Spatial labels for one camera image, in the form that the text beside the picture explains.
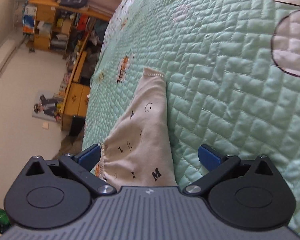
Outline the wooden bookshelf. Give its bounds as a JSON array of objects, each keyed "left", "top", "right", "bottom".
[{"left": 21, "top": 0, "right": 111, "bottom": 55}]

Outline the beige smiley print baby garment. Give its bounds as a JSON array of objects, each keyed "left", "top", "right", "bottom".
[{"left": 95, "top": 67, "right": 177, "bottom": 190}]

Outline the child photo wall poster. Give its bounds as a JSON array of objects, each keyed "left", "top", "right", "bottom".
[{"left": 32, "top": 90, "right": 63, "bottom": 122}]

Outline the wooden drawer desk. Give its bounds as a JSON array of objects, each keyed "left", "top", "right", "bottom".
[{"left": 60, "top": 31, "right": 92, "bottom": 131}]

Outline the black bag on shelf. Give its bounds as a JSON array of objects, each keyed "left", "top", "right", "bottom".
[{"left": 59, "top": 0, "right": 88, "bottom": 9}]

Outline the black armchair with clothes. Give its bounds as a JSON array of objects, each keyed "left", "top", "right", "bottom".
[{"left": 52, "top": 116, "right": 85, "bottom": 160}]

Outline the green quilted bee bedspread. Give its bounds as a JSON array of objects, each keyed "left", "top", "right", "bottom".
[{"left": 83, "top": 0, "right": 300, "bottom": 235}]

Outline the white air conditioner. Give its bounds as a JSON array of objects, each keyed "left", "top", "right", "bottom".
[{"left": 0, "top": 39, "right": 17, "bottom": 77}]

